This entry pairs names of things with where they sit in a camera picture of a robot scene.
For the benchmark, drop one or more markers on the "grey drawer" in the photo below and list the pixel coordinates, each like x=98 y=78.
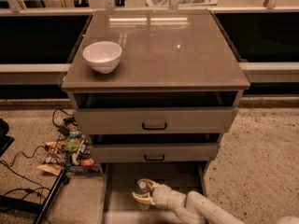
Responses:
x=155 y=120
x=119 y=206
x=154 y=152

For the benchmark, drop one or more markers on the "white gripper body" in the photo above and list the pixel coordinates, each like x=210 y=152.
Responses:
x=162 y=195

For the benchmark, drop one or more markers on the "grey drawer cabinet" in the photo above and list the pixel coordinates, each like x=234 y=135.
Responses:
x=170 y=59

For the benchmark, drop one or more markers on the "clear plastic water bottle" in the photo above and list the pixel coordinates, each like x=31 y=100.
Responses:
x=143 y=193

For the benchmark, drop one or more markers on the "white ceramic bowl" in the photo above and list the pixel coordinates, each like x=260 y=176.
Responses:
x=103 y=56

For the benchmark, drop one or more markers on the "pile of snack packages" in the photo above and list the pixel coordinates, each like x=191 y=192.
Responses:
x=69 y=153

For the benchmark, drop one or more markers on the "top grey drawer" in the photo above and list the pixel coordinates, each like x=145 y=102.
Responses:
x=155 y=120

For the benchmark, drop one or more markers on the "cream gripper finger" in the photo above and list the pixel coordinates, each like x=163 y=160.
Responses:
x=147 y=185
x=145 y=198

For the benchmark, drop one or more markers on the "middle grey drawer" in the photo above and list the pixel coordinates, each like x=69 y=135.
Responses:
x=154 y=152

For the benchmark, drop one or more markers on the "black stand leg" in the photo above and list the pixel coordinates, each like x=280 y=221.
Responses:
x=39 y=209

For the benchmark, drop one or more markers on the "black power adapter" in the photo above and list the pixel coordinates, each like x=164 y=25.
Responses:
x=63 y=130

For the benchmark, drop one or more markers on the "bottom grey drawer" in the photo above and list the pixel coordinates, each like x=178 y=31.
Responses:
x=119 y=206

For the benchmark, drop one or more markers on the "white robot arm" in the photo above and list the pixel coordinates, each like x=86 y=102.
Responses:
x=191 y=208

